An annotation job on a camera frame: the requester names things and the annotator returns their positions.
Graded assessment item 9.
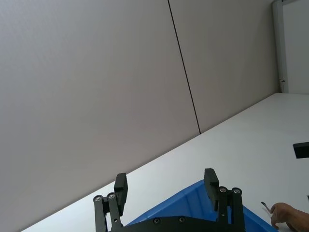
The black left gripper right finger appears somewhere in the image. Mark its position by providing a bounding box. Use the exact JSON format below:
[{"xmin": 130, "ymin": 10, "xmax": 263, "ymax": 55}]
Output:
[{"xmin": 203, "ymin": 168, "xmax": 246, "ymax": 232}]

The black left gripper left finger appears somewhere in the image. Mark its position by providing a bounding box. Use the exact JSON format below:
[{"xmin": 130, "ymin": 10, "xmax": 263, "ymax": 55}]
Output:
[{"xmin": 93, "ymin": 173, "xmax": 128, "ymax": 232}]

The small thin pale strip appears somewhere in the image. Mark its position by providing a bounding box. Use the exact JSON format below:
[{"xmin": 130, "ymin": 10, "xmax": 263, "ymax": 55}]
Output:
[{"xmin": 261, "ymin": 201, "xmax": 273, "ymax": 215}]

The person's hand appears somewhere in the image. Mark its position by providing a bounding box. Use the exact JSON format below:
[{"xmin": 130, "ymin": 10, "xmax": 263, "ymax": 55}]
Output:
[{"xmin": 270, "ymin": 202, "xmax": 309, "ymax": 232}]

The blue plastic bin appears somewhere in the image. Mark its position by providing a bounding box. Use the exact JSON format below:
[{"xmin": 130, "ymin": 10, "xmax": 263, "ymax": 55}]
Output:
[{"xmin": 125, "ymin": 179, "xmax": 276, "ymax": 232}]

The black rectangular block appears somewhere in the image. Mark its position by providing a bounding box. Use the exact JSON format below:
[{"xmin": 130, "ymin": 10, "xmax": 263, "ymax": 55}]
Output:
[{"xmin": 293, "ymin": 142, "xmax": 309, "ymax": 160}]

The white door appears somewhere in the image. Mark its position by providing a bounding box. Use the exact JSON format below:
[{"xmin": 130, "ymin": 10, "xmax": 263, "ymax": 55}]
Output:
[{"xmin": 272, "ymin": 0, "xmax": 309, "ymax": 94}]

